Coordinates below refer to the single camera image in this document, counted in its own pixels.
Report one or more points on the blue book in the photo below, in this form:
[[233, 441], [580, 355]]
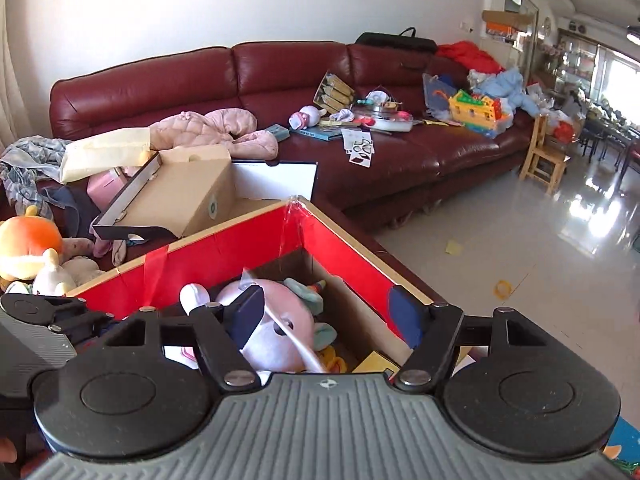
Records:
[[317, 133]]

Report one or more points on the small pink white doll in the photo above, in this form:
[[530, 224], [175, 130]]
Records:
[[307, 117]]

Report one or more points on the white plush toy teal ears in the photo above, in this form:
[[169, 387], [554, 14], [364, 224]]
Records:
[[285, 320]]

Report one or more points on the small wooden chair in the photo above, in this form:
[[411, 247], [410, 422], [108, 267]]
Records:
[[545, 160]]

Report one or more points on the brown cardboard box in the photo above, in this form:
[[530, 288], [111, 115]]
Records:
[[190, 190]]

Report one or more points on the light blue clothes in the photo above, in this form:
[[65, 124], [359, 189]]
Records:
[[505, 85]]

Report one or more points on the white sticker sheets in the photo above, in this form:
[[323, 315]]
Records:
[[357, 150]]

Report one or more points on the dark red leather sofa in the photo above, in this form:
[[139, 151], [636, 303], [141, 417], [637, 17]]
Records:
[[280, 75]]

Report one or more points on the box of yellow books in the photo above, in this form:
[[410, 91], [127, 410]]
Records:
[[332, 90]]

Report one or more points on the small teal box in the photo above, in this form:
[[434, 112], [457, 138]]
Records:
[[276, 131]]

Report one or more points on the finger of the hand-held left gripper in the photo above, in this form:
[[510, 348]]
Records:
[[35, 306]]

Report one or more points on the grey-blue cloth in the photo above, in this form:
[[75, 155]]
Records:
[[25, 160]]

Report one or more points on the cream fabric bag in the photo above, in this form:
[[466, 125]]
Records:
[[100, 152]]

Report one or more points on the yellow carton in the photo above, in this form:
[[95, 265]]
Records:
[[375, 362]]

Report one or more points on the pink quilted jacket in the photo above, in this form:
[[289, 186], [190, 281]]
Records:
[[200, 130]]

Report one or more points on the dark blue garment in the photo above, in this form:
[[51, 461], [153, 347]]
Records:
[[70, 210]]

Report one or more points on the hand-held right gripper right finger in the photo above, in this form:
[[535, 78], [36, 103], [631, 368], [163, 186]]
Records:
[[406, 312]]

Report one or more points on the yellow toy building set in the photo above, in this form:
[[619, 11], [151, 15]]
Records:
[[470, 107]]

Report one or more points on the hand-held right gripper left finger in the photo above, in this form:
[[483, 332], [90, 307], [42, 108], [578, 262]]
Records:
[[245, 316]]

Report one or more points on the clear plastic box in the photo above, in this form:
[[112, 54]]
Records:
[[437, 92]]

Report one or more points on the red clothes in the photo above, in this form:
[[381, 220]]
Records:
[[470, 55]]

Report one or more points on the ceiling lamp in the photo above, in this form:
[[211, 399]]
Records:
[[633, 34]]

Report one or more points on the white round tray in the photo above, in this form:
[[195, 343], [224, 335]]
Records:
[[395, 121]]

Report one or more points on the black bag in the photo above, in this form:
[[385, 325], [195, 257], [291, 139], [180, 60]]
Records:
[[395, 42]]

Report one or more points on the orange white plush toy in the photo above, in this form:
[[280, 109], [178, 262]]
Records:
[[25, 242]]

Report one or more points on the yellow paper scrap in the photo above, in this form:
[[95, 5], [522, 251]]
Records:
[[455, 247]]

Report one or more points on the pink box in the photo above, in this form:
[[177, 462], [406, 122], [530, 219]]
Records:
[[105, 187]]

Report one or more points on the red cardboard box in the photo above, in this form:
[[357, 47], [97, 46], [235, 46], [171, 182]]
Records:
[[210, 255]]

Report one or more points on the brown carton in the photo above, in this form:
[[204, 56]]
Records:
[[507, 17]]

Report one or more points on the dark dining table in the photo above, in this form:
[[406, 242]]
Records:
[[607, 127]]

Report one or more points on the cream plush toy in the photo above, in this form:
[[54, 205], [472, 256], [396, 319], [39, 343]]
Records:
[[55, 275]]

